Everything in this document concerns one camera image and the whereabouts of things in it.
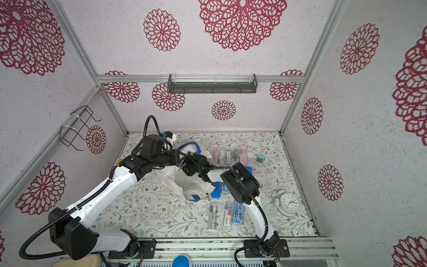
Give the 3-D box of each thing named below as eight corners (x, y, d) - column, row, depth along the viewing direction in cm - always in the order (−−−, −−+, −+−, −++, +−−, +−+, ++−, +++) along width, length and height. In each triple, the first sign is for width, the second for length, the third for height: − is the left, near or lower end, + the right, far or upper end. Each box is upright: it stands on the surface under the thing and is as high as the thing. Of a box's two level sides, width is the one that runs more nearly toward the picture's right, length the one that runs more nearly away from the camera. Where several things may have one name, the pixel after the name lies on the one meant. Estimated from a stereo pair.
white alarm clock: (275, 216, 85) (278, 213, 82) (270, 193, 93) (272, 189, 90) (300, 216, 85) (304, 213, 82) (293, 193, 93) (296, 189, 90)
